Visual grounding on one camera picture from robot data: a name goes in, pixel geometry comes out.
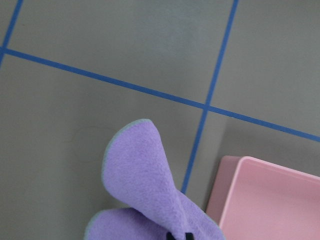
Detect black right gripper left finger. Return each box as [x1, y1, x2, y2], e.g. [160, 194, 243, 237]
[166, 232, 175, 240]

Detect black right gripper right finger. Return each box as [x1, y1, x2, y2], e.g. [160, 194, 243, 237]
[185, 232, 194, 240]

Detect pink plastic bin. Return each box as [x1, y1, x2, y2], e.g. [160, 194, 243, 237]
[206, 156, 320, 240]

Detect purple cloth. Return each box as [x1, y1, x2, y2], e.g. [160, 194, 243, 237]
[84, 119, 225, 240]

